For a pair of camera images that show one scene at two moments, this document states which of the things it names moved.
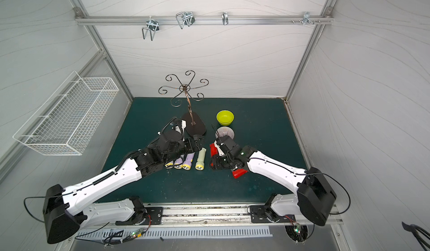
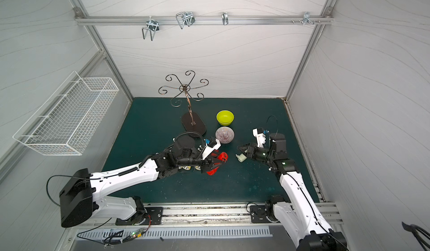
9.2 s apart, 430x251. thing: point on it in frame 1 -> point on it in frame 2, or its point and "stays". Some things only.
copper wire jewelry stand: (195, 124) stays
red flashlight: (237, 173) -> (223, 156)
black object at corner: (415, 229) stays
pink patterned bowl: (224, 130) stays
